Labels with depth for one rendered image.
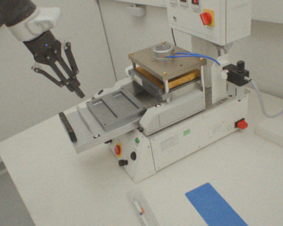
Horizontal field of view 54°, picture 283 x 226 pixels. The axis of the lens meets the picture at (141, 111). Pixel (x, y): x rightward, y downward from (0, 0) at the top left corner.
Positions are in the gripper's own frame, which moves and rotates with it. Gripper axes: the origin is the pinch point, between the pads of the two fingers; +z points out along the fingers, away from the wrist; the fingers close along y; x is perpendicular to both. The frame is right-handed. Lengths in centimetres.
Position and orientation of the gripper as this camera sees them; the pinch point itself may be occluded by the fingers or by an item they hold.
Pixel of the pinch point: (75, 88)
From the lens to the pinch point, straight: 88.0
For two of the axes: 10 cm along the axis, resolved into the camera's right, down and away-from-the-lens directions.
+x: 6.3, 3.7, -6.8
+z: 3.6, 6.4, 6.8
